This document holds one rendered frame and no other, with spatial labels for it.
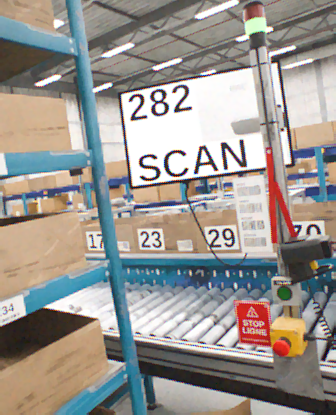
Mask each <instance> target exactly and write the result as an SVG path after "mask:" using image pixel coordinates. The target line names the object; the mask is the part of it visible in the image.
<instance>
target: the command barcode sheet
mask: <svg viewBox="0 0 336 415"><path fill-rule="evenodd" d="M232 180H233V188H234V195H235V202H236V210H237V217H238V224H239V232H240V239H241V246H242V253H273V246H272V243H271V231H270V223H269V216H268V208H267V200H266V193H265V185H264V184H267V183H268V181H267V177H266V178H264V177H263V174H262V175H255V176H248V177H240V178H232Z"/></svg>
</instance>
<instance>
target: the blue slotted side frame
mask: <svg viewBox="0 0 336 415"><path fill-rule="evenodd" d="M120 259H121V265H122V272H123V278H124V284H125V278H126V283H130V284H131V285H133V284H135V283H134V279H135V282H136V283H139V284H140V285H141V286H143V285H144V280H143V279H145V284H149V285H150V286H151V287H152V286H154V281H153V279H154V280H155V285H156V284H159V285H160V286H161V287H164V286H166V285H170V286H172V288H175V287H176V286H178V285H180V286H182V287H183V288H184V289H186V288H187V286H186V282H185V281H187V284H188V287H189V286H193V287H194V288H195V289H196V290H198V289H199V288H200V287H206V288H207V289H208V291H210V290H211V289H213V288H215V287H217V288H219V289H220V290H221V292H223V291H224V290H225V289H227V288H230V289H232V290H233V292H234V294H235V293H236V292H237V291H238V290H239V289H244V290H247V291H248V294H249V293H250V292H251V291H252V290H253V289H259V290H261V291H262V293H263V295H264V294H265V293H266V292H267V291H268V290H272V289H271V288H270V287H271V284H272V282H271V280H272V278H273V277H275V276H279V273H278V268H279V267H278V259H264V258H246V259H245V261H244V262H243V263H242V264H241V265H238V266H228V265H225V264H223V263H222V262H220V261H219V260H218V259H217V258H190V259H148V258H120ZM220 259H221V260H222V261H224V262H225V263H228V264H238V263H240V262H242V260H243V259H244V258H220ZM105 260H106V259H105V258H86V261H105ZM316 262H317V264H318V267H319V266H322V265H324V264H332V265H333V266H334V268H333V269H332V270H331V271H329V272H327V273H324V274H322V275H320V276H318V279H316V278H312V279H311V280H308V283H309V285H310V287H311V289H312V292H313V295H315V292H317V291H321V292H323V293H325V294H326V296H327V302H326V304H325V306H324V307H323V309H325V308H326V306H327V304H328V303H329V301H330V299H331V297H332V295H333V294H334V293H335V292H336V290H334V289H336V258H330V259H322V260H317V261H316ZM128 268H129V273H128ZM137 268H138V271H139V274H138V272H137ZM147 269H148V272H149V274H148V273H147ZM157 269H158V272H159V274H157ZM167 269H169V275H168V272H167ZM178 269H179V270H180V275H179V273H178ZM198 269H200V270H203V273H204V276H202V272H197V270H198ZM142 270H143V271H142ZM190 270H191V273H192V275H190ZM214 270H215V271H216V276H214ZM227 270H228V271H229V277H228V276H227ZM152 271H153V272H152ZM173 271H174V272H173ZM239 271H241V274H242V277H240V275H239ZM253 271H255V273H256V278H254V274H253ZM196 272H197V273H196ZM208 272H209V273H208ZM268 272H270V274H271V277H269V276H268ZM332 272H334V273H335V279H333V278H332ZM221 273H222V274H221ZM234 273H235V274H234ZM247 274H248V275H247ZM261 274H263V275H261ZM276 274H277V275H276ZM324 275H325V276H324ZM164 280H165V283H166V285H164ZM174 280H175V281H176V286H175V282H174ZM139 281H140V282H139ZM197 281H198V282H199V287H198V285H197ZM159 282H160V283H159ZM209 282H211V286H212V288H210V285H209ZM222 283H224V289H223V288H222ZM234 283H236V287H237V289H235V288H234ZM192 284H193V285H192ZM204 284H205V285H204ZM248 284H250V288H251V289H248ZM262 284H264V285H265V290H263V286H262ZM216 285H217V286H216ZM242 286H243V287H242ZM256 286H257V287H256ZM324 286H327V288H328V293H326V292H325V287H324ZM300 288H302V290H301V289H300V290H301V291H304V292H305V291H306V292H308V293H309V295H310V300H309V302H308V303H307V305H306V307H305V308H307V306H308V304H309V303H310V301H311V299H312V298H313V297H312V294H311V292H309V290H308V285H307V282H306V281H305V282H301V283H300ZM316 288H318V289H316Z"/></svg>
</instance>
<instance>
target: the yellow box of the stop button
mask: <svg viewBox="0 0 336 415"><path fill-rule="evenodd" d="M270 335H271V350H272V353H273V354H275V353H274V352H273V349H272V345H273V343H274V341H276V340H283V341H285V342H286V343H287V344H288V345H289V347H290V352H289V354H288V355H286V356H291V357H300V356H301V355H302V354H303V352H304V350H305V348H306V346H307V341H309V342H315V341H317V340H322V341H323V340H328V341H334V342H336V339H326V338H320V337H317V336H316V335H314V334H311V333H306V330H305V320H304V319H295V318H285V317H278V318H277V319H276V320H275V322H274V323H273V324H272V326H271V328H270ZM275 355H276V354H275Z"/></svg>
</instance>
